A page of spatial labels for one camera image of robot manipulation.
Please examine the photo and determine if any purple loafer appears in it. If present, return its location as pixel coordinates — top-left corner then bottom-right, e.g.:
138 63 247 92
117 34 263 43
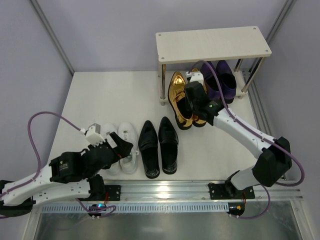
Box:
216 60 237 104
200 61 222 100

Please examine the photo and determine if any gold loafer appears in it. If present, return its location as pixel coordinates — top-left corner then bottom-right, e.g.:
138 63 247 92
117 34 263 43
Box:
191 68 208 128
167 71 193 130

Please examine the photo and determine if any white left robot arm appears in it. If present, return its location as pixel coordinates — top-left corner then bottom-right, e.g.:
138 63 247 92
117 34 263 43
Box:
0 132 134 218

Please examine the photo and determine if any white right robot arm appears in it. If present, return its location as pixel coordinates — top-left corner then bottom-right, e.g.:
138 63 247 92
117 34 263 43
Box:
184 81 292 198

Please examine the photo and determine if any white two-tier shoe shelf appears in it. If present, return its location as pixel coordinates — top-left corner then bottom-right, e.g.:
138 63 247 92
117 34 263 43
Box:
155 26 272 106

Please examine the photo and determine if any white right sneaker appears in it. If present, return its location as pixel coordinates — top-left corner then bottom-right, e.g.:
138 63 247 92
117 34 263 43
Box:
118 122 139 174

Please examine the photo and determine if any black patent left loafer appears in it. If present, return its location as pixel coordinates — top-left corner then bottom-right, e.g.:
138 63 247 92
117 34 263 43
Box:
138 120 160 179

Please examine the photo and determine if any black patent loafer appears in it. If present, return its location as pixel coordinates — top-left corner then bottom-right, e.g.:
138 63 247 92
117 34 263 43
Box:
158 116 179 175
138 120 160 179

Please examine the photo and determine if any black patent right loafer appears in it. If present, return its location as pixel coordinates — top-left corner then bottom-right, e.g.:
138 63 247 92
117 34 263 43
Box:
158 116 179 175

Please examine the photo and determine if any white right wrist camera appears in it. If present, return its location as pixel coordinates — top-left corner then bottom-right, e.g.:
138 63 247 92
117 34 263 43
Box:
185 71 204 85

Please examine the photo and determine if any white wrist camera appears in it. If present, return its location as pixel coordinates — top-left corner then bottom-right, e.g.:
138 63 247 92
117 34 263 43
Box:
185 71 204 85
79 123 106 147

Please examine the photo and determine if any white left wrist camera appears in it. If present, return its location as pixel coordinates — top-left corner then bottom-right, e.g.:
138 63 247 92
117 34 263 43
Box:
79 123 106 147

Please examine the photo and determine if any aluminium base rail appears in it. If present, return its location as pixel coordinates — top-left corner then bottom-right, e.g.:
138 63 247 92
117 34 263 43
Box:
104 180 304 202

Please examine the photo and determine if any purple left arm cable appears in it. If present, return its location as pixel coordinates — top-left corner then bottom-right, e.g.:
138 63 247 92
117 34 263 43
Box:
0 111 117 221

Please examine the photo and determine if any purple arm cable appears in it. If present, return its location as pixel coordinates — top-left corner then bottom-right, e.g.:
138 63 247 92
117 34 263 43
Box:
187 59 306 221
0 111 117 221

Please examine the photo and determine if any grey slotted cable duct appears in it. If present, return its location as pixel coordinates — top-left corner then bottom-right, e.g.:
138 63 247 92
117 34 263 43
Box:
41 202 229 214

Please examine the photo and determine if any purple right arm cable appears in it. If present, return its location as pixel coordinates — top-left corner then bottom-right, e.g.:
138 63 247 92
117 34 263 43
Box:
187 59 306 221

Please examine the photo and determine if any right corner aluminium post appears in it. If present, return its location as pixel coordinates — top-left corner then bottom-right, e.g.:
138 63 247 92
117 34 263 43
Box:
265 0 297 45

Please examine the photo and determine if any corner aluminium post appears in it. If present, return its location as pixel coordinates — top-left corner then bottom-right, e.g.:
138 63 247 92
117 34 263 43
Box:
265 0 297 45
28 0 75 76

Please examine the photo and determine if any left corner aluminium post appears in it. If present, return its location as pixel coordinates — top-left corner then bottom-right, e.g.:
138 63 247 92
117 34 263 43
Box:
28 0 75 76

